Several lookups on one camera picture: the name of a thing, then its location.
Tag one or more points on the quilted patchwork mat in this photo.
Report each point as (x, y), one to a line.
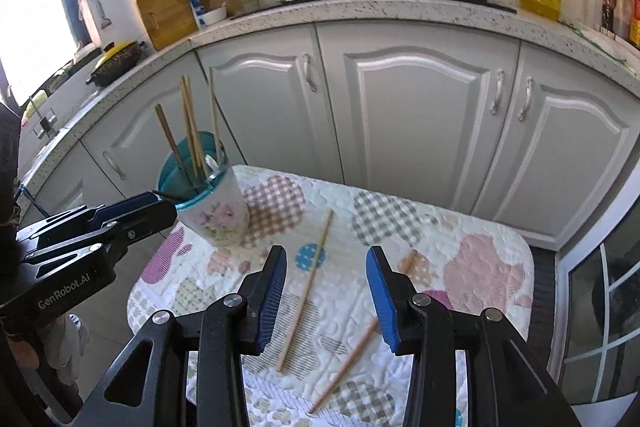
(350, 217)

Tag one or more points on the dark sauce bottle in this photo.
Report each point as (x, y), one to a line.
(608, 7)

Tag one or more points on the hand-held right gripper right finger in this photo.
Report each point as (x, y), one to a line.
(384, 307)

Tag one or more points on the white bowl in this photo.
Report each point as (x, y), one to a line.
(214, 16)

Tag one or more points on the black pan with yellow lid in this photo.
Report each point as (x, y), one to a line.
(117, 57)

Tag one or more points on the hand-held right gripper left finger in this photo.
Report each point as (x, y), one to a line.
(270, 302)

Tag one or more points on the blue and white packet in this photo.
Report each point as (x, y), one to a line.
(196, 9)

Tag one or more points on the brown wooden chopstick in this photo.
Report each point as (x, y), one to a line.
(170, 142)

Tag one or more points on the wooden cutting board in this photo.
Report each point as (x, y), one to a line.
(170, 14)

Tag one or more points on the reddish wooden chopstick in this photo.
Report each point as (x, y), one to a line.
(350, 359)

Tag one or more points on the red sauce bottle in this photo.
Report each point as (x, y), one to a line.
(635, 22)

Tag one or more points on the white cabinet door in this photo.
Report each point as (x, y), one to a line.
(135, 127)
(565, 167)
(270, 107)
(415, 122)

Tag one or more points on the floral cup with teal rim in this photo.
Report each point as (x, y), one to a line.
(220, 217)

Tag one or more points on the white framed glass door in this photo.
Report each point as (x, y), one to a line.
(600, 332)

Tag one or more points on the window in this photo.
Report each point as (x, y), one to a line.
(35, 22)

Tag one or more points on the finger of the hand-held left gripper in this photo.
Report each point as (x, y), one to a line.
(130, 206)
(150, 219)

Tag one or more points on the hanging metal peeler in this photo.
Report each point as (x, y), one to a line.
(105, 21)

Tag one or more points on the brown sauce bottle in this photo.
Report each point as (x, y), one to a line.
(622, 14)

